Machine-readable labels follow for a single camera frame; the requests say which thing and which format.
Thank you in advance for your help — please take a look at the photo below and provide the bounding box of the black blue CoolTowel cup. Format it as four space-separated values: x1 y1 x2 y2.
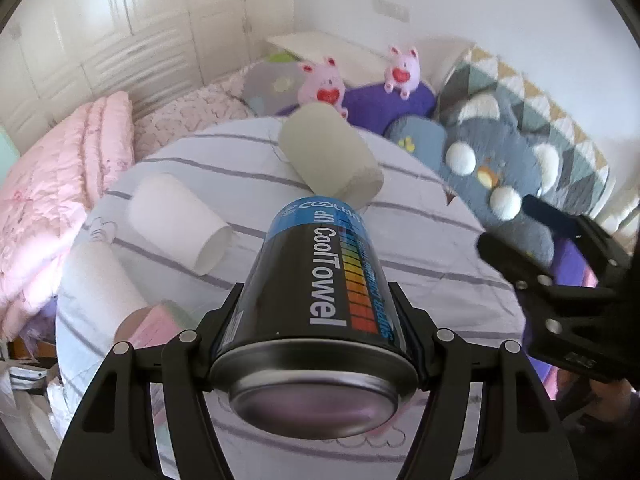
212 196 418 440

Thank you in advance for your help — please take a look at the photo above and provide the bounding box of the white paper cup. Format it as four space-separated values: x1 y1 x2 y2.
127 174 232 275
58 242 149 350

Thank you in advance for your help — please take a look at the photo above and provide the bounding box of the grey-beige paper cup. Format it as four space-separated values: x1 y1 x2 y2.
278 102 384 209

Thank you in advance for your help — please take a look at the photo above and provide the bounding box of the person's hand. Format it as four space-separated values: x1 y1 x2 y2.
555 370 639 432

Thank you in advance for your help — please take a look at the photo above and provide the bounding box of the triangle pattern pillow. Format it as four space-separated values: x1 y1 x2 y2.
435 46 614 218

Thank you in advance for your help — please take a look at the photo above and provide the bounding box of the grey blue cat plush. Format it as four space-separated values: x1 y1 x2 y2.
385 91 560 266

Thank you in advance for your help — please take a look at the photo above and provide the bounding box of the pink green labelled bottle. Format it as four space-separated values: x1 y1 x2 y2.
113 300 196 349

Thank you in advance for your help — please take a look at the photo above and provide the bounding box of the striped white table cloth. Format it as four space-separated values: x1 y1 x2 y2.
78 118 524 479

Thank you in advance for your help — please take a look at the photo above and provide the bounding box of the pink pig plush right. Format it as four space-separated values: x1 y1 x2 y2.
384 46 421 101

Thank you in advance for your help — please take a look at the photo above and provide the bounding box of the pink pig plush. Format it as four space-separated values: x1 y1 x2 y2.
297 56 348 119
384 46 421 101

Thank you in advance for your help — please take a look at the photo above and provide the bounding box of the purple cushion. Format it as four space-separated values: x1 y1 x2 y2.
278 84 436 136

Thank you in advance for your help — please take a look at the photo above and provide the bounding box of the white bedside table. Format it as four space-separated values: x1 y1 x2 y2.
267 32 387 87

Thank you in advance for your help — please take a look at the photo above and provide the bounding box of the pink folded quilt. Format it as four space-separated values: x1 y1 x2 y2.
1 91 134 341

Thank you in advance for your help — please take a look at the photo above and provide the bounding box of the pink pig plush left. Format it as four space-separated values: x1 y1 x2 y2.
297 56 348 119

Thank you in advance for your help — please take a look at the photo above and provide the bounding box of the grey flower pillow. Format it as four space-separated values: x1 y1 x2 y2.
241 61 305 116

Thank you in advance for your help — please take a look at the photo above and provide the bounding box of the pink patterned bed sheet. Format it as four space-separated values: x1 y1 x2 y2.
134 64 254 162

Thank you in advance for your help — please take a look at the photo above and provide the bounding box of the white wardrobe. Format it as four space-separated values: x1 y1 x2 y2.
1 0 294 151

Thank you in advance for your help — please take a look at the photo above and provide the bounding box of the wall socket plate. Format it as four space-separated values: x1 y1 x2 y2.
372 0 410 24

